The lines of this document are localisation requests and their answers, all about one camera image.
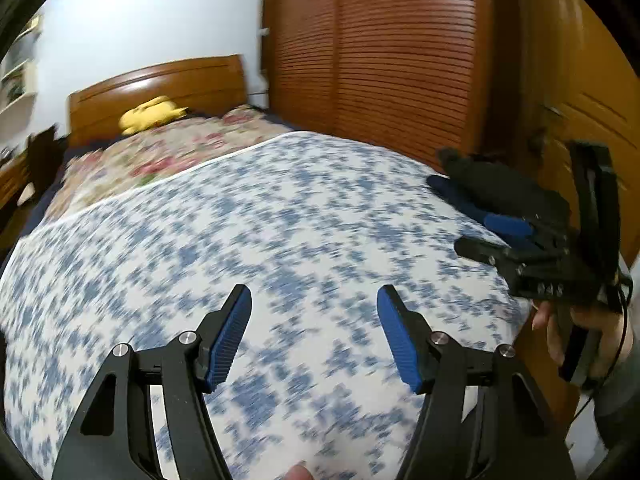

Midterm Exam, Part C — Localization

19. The black coat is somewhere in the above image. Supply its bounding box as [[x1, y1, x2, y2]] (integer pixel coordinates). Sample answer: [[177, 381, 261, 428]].
[[437, 148, 570, 228]]

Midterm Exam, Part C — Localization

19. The person's right hand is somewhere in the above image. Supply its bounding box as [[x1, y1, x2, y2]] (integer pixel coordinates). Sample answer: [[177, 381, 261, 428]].
[[530, 300, 636, 386]]

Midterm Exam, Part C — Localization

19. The navy blue garment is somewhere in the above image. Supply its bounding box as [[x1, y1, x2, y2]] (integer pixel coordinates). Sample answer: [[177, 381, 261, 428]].
[[426, 174, 534, 238]]

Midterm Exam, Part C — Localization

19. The blue floral white bedspread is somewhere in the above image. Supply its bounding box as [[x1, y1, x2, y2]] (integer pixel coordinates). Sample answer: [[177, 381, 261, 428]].
[[1, 132, 528, 479]]

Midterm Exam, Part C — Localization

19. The pink floral quilt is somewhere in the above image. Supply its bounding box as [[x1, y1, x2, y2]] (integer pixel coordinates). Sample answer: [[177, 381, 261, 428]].
[[43, 105, 292, 223]]

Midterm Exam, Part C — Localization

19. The wooden louvered wardrobe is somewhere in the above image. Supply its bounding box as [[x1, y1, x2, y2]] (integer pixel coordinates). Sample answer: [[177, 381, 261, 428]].
[[262, 0, 639, 262]]

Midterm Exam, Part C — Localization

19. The yellow Pikachu plush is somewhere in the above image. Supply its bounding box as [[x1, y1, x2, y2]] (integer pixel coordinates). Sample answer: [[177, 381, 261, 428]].
[[118, 96, 186, 136]]

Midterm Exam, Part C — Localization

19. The dark desk chair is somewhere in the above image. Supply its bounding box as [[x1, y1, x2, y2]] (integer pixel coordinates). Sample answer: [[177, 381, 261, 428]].
[[17, 124, 67, 207]]

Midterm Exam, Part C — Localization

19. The wooden headboard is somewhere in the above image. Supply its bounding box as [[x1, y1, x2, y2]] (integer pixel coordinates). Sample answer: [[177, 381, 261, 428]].
[[67, 54, 247, 148]]

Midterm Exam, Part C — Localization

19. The wooden desk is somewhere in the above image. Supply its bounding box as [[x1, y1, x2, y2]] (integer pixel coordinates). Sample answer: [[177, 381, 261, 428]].
[[0, 152, 30, 208]]

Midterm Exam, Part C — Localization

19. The white wall shelf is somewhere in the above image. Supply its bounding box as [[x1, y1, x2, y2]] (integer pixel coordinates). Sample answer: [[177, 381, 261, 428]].
[[1, 13, 43, 146]]

